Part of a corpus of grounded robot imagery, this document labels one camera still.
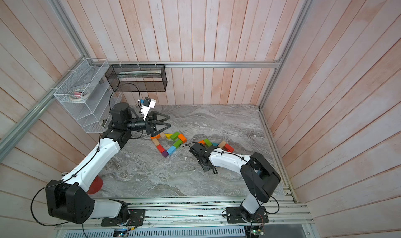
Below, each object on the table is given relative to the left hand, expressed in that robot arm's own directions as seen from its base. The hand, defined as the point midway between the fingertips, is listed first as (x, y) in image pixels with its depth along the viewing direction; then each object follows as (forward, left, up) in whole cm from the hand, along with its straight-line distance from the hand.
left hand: (169, 124), depth 68 cm
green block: (+14, +2, -31) cm, 34 cm away
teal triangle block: (+8, -24, -30) cm, 39 cm away
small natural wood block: (+10, +14, -31) cm, 35 cm away
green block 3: (+9, -20, -31) cm, 38 cm away
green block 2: (+10, 0, -32) cm, 33 cm away
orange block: (+14, -3, -33) cm, 36 cm away
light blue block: (+4, +3, -31) cm, 32 cm away
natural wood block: (+7, -28, -30) cm, 42 cm away
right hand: (-3, -21, -31) cm, 38 cm away
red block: (+6, +11, -32) cm, 34 cm away
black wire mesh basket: (+47, +29, -8) cm, 55 cm away
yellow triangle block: (+14, +7, -30) cm, 34 cm away
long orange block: (+15, +14, -32) cm, 38 cm away
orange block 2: (+11, -16, -32) cm, 38 cm away
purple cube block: (+2, +7, -32) cm, 33 cm away
